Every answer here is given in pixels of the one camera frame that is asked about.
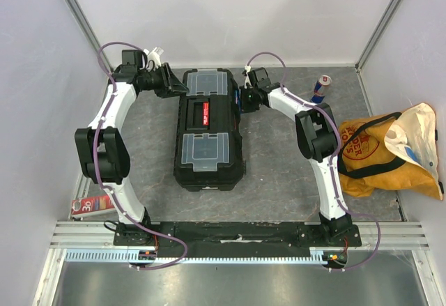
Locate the aluminium front frame rail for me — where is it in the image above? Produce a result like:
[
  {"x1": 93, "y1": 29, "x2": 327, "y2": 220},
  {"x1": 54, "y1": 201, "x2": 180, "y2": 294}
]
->
[{"x1": 50, "y1": 221, "x2": 429, "y2": 251}]

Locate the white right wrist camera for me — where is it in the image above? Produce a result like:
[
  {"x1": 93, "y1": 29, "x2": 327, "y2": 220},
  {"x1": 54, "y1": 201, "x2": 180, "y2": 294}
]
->
[{"x1": 243, "y1": 65, "x2": 252, "y2": 89}]

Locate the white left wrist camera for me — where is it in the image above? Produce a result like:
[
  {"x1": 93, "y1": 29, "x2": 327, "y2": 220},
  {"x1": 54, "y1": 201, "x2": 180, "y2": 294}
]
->
[{"x1": 143, "y1": 47, "x2": 164, "y2": 70}]

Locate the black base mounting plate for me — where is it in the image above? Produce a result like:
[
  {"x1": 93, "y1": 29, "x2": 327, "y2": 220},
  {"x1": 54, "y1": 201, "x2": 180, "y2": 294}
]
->
[{"x1": 113, "y1": 220, "x2": 362, "y2": 255}]

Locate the red white small box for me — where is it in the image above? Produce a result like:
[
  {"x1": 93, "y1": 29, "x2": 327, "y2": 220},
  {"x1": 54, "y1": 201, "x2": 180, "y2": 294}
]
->
[{"x1": 70, "y1": 194, "x2": 116, "y2": 218}]

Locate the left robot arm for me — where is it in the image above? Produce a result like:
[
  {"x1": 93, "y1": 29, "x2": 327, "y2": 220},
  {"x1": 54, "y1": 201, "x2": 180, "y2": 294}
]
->
[{"x1": 75, "y1": 47, "x2": 188, "y2": 245}]

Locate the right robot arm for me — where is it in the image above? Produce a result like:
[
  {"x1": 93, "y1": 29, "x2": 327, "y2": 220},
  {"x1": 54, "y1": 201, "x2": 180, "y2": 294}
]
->
[{"x1": 240, "y1": 66, "x2": 352, "y2": 246}]

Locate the red bull can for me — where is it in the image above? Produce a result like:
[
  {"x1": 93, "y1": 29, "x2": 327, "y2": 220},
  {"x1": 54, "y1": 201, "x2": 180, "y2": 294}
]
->
[{"x1": 311, "y1": 75, "x2": 332, "y2": 104}]

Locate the black plastic toolbox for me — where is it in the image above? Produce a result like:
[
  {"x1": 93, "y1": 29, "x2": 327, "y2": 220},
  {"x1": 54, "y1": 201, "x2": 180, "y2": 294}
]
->
[{"x1": 174, "y1": 68, "x2": 245, "y2": 192}]

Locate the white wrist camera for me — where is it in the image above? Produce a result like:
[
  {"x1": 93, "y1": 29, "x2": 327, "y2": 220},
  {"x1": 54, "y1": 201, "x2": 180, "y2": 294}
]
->
[
  {"x1": 243, "y1": 65, "x2": 252, "y2": 89},
  {"x1": 143, "y1": 47, "x2": 164, "y2": 70}
]

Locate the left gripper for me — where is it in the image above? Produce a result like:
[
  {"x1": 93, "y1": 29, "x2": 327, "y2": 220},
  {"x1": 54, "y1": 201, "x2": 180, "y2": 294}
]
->
[{"x1": 146, "y1": 66, "x2": 192, "y2": 102}]

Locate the yellow tote bag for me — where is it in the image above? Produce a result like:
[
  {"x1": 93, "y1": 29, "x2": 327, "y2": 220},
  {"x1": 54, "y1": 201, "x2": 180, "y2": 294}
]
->
[{"x1": 338, "y1": 102, "x2": 444, "y2": 201}]

